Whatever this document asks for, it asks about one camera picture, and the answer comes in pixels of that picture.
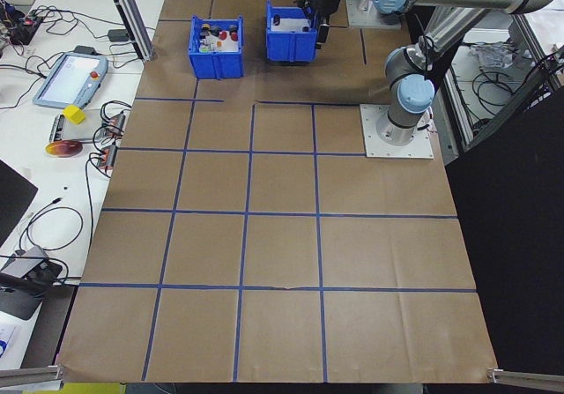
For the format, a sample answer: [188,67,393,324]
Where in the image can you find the blue bin with dark components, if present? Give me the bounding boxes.
[264,0,319,64]

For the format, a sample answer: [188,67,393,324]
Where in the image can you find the blue bin with buttons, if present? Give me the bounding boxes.
[188,13,246,80]

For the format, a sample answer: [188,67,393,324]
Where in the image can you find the white foam pad under components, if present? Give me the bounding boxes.
[271,12,312,33]

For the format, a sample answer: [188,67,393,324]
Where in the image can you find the white foam pad under buttons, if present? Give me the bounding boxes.
[197,27,241,54]

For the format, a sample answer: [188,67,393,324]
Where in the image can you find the crumpled white wrap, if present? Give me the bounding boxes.
[469,43,516,71]

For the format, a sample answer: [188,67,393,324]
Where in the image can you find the grey teach pendant white screen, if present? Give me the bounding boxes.
[33,51,109,109]

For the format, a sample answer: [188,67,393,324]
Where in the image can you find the yellow cube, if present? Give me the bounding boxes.
[61,105,85,126]

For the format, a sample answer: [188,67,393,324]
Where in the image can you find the black cover cloth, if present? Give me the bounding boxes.
[442,89,564,375]

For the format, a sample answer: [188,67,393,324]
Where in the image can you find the small grey device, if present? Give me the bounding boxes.
[48,114,67,144]

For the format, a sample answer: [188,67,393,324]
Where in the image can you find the red orange disc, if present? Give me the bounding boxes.
[45,140,85,160]

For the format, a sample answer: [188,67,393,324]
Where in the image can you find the black electronics board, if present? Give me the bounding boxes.
[9,12,44,45]

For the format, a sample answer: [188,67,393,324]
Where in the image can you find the black flat monitor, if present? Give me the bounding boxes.
[0,159,40,248]

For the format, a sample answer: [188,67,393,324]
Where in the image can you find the grey docking stand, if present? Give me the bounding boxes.
[0,246,63,298]

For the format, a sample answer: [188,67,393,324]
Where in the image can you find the aluminium corner bar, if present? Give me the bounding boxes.
[486,367,564,386]
[0,365,66,390]

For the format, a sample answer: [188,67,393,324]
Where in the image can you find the white printed paper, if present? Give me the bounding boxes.
[0,323,22,360]

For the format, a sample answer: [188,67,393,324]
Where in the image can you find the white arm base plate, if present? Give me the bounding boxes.
[345,0,403,30]
[360,102,435,160]

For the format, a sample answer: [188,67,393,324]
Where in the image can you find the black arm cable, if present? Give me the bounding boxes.
[417,21,436,82]

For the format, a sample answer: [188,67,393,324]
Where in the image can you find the black cables inside frame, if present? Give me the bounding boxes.
[471,61,532,124]

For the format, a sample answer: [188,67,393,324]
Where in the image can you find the aluminium profile post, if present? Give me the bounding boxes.
[100,0,155,63]

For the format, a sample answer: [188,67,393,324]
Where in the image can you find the metal V-shaped frame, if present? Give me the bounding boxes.
[440,14,564,152]

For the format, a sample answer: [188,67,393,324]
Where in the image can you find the black orange cable adapter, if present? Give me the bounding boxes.
[89,144,119,171]
[100,110,130,138]

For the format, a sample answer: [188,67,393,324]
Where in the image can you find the black cable on white desk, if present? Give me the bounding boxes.
[26,6,114,33]

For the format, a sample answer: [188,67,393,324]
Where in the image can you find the black looped cable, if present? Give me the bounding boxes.
[17,195,85,256]

